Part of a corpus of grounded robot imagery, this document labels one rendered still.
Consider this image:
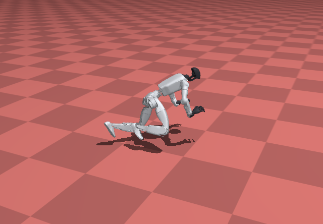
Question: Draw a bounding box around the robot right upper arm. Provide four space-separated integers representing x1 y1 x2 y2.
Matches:
180 79 189 105

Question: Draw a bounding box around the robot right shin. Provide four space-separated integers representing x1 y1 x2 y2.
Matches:
136 125 167 137

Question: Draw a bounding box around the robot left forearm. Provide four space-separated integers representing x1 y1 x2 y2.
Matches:
169 93 179 106

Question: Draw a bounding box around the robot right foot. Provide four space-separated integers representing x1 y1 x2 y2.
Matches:
130 123 143 140

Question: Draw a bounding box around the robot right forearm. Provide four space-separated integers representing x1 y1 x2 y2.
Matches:
184 98 192 118

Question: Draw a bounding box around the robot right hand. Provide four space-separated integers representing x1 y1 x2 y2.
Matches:
190 106 205 118

